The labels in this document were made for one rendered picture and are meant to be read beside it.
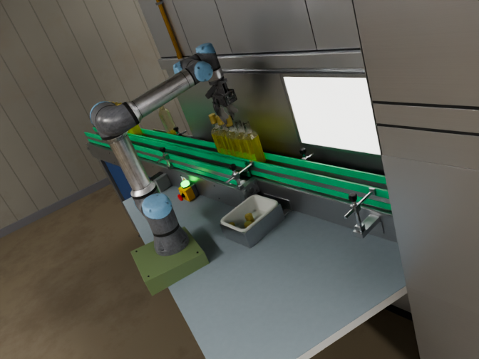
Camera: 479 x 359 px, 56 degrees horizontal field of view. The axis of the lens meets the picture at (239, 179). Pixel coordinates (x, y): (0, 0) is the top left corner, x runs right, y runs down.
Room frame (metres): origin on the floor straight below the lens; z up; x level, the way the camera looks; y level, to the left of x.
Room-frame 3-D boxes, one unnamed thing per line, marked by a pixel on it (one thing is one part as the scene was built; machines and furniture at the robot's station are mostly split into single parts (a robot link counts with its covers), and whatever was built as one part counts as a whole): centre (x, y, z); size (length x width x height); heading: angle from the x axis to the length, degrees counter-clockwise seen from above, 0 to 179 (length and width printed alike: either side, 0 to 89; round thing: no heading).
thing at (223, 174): (2.57, 0.48, 0.93); 1.75 x 0.01 x 0.08; 33
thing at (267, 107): (1.84, -0.31, 1.15); 0.90 x 0.03 x 0.34; 33
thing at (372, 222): (1.28, -0.36, 0.90); 0.17 x 0.05 x 0.23; 123
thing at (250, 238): (1.68, -0.01, 0.79); 0.27 x 0.17 x 0.08; 123
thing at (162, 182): (2.38, 0.43, 0.79); 0.08 x 0.08 x 0.08; 33
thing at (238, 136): (1.94, -0.08, 0.99); 0.06 x 0.06 x 0.21; 35
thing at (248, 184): (1.83, -0.03, 0.85); 0.09 x 0.04 x 0.07; 123
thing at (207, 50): (1.95, -0.05, 1.45); 0.09 x 0.08 x 0.11; 109
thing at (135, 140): (2.61, 0.42, 0.93); 1.75 x 0.01 x 0.08; 33
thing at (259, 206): (1.66, 0.01, 0.80); 0.22 x 0.17 x 0.09; 123
